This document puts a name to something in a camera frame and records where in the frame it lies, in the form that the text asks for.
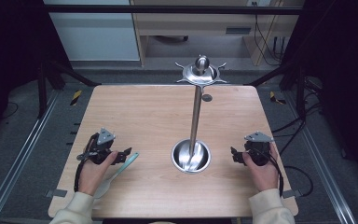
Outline person's left hand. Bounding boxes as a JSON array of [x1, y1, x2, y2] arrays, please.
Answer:
[[78, 150, 119, 197]]

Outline teal and white spatula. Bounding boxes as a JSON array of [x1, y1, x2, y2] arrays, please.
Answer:
[[92, 151, 140, 200]]

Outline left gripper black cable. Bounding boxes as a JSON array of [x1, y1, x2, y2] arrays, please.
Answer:
[[73, 159, 90, 193]]

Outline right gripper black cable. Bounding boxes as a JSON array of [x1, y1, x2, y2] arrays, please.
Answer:
[[255, 148, 285, 198]]

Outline light wooden desk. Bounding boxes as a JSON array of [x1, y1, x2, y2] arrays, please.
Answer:
[[130, 0, 306, 67]]

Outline grey metal table bracket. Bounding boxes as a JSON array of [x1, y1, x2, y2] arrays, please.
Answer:
[[282, 189, 303, 200], [45, 189, 68, 199]]

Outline white cabinet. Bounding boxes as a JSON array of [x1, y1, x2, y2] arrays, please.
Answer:
[[42, 0, 141, 63]]

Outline black metal frame stand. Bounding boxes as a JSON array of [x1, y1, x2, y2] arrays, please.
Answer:
[[243, 60, 309, 120], [36, 59, 102, 119]]

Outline black floor cable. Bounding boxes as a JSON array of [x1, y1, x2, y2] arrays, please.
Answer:
[[269, 99, 324, 198]]

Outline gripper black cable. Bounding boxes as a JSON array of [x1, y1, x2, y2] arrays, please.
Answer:
[[73, 159, 90, 193], [255, 148, 285, 198]]

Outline yellow black hazard tape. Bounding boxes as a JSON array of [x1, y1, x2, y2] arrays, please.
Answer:
[[70, 90, 83, 106], [268, 91, 287, 105]]

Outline person's right hand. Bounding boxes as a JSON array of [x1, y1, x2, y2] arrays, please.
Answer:
[[241, 142, 280, 193]]

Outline black horizontal frame bar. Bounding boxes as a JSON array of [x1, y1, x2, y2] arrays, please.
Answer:
[[43, 4, 304, 16]]

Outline aluminium floor rail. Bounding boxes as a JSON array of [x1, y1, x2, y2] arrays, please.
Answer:
[[0, 90, 62, 224], [283, 91, 358, 224]]

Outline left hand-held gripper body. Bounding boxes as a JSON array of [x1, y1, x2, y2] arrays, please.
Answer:
[[76, 127, 117, 165]]

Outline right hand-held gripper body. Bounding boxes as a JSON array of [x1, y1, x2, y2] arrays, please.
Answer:
[[243, 131, 275, 167]]

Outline black hanging cables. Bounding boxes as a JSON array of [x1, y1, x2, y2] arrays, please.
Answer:
[[251, 1, 288, 67]]

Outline steel utensil rack stand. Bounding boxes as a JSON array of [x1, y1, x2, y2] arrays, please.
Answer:
[[171, 54, 228, 175]]

